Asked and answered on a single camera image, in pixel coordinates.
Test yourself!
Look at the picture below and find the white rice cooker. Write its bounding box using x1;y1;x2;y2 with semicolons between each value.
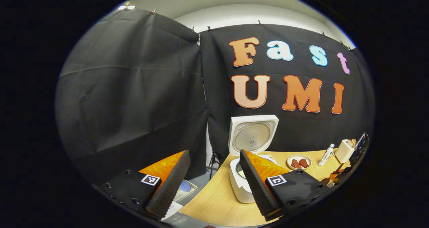
229;115;279;204

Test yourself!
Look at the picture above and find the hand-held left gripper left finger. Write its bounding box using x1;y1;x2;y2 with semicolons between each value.
92;150;191;222

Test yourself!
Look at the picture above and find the white paper sheet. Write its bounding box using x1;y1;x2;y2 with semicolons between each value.
161;201;184;221

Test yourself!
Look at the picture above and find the dark brown wooden spoon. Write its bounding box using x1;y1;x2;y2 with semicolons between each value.
321;164;345;185

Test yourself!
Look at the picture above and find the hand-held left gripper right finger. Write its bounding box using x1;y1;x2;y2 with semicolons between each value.
239;149;330;222

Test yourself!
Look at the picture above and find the wire basket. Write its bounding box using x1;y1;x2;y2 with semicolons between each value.
173;179;199;203

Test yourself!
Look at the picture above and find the round white plate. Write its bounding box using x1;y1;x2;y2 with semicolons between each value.
287;154;312;171

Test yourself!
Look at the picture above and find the black tripod stand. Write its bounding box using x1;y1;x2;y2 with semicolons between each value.
208;151;223;181

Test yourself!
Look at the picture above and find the black backdrop cloth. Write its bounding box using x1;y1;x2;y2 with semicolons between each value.
55;8;375;185

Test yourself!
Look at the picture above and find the small white drink bottle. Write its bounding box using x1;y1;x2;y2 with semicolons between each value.
318;144;335;166

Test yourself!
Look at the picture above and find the white toaster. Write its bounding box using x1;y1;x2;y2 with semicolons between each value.
334;139;356;164

